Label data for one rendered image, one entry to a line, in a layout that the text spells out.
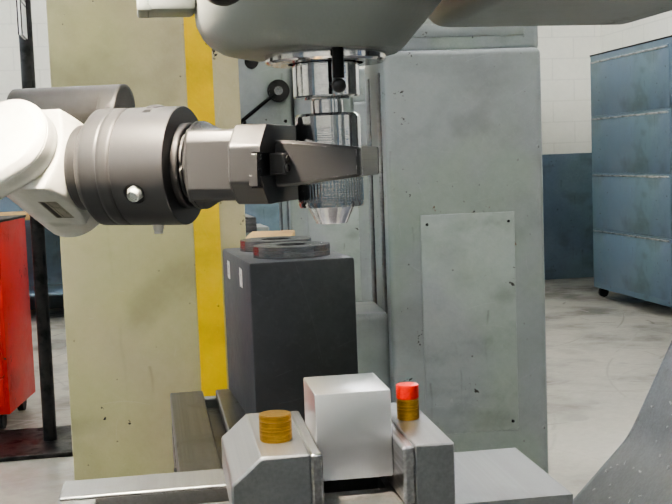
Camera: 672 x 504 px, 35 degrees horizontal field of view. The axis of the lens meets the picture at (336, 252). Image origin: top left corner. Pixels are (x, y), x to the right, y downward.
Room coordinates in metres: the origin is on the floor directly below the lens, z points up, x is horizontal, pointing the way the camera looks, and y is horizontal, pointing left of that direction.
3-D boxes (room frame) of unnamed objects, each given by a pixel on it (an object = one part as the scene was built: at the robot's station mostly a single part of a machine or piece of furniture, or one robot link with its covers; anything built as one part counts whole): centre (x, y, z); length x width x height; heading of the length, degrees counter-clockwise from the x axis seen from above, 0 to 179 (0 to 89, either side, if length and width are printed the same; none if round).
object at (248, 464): (0.73, 0.05, 1.03); 0.12 x 0.06 x 0.04; 9
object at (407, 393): (0.75, -0.05, 1.06); 0.02 x 0.02 x 0.03
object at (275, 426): (0.71, 0.05, 1.06); 0.02 x 0.02 x 0.02
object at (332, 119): (0.77, 0.00, 1.26); 0.05 x 0.05 x 0.01
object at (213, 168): (0.79, 0.09, 1.23); 0.13 x 0.12 x 0.10; 165
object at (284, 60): (0.77, 0.00, 1.31); 0.09 x 0.09 x 0.01
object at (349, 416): (0.74, 0.00, 1.05); 0.06 x 0.05 x 0.06; 9
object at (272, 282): (1.29, 0.06, 1.04); 0.22 x 0.12 x 0.20; 13
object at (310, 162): (0.74, 0.01, 1.23); 0.06 x 0.02 x 0.03; 75
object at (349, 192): (0.77, 0.00, 1.23); 0.05 x 0.05 x 0.06
